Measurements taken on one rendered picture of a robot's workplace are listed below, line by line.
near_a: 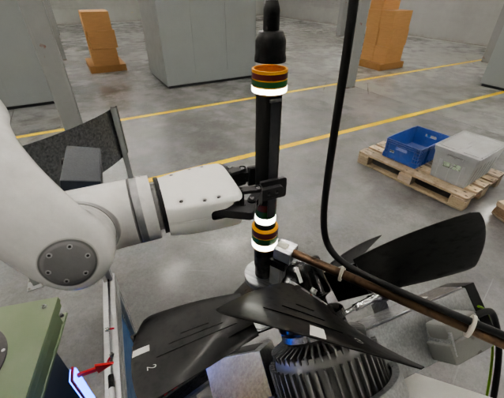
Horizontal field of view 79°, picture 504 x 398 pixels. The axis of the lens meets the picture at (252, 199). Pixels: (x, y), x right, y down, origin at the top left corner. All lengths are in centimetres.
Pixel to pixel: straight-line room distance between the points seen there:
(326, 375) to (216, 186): 38
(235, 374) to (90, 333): 156
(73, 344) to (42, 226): 194
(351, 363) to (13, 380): 72
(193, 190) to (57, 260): 17
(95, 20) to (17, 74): 261
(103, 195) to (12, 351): 66
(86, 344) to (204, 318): 159
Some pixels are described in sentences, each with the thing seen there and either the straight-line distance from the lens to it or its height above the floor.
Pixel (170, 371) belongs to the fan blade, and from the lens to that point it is 62.
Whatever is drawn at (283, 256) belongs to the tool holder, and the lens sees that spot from 50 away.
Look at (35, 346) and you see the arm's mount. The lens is 97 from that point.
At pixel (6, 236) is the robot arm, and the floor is 156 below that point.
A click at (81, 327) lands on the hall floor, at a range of 229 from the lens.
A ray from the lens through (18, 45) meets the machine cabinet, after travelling 642.
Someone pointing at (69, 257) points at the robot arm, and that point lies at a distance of 32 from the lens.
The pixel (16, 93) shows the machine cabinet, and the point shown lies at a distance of 657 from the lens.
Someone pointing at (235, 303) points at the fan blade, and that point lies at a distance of 40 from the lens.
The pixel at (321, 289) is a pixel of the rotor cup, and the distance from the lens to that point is 65.
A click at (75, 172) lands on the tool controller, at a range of 110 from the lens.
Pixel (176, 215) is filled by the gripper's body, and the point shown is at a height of 150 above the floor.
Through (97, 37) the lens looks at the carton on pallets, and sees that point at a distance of 849.
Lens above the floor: 172
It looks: 35 degrees down
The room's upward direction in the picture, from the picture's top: straight up
